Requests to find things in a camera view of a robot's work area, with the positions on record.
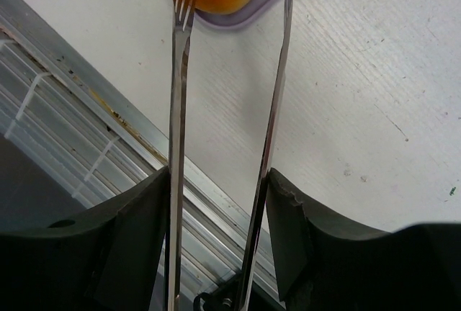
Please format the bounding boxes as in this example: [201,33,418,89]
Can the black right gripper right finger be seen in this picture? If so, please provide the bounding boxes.
[267,170,460,310]

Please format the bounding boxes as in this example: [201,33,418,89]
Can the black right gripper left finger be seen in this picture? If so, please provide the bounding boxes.
[1,168,169,310]

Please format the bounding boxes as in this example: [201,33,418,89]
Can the aluminium rail frame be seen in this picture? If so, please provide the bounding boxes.
[0,0,289,311]

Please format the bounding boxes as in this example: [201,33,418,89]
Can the metal serving tongs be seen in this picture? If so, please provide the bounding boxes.
[165,0,293,310]

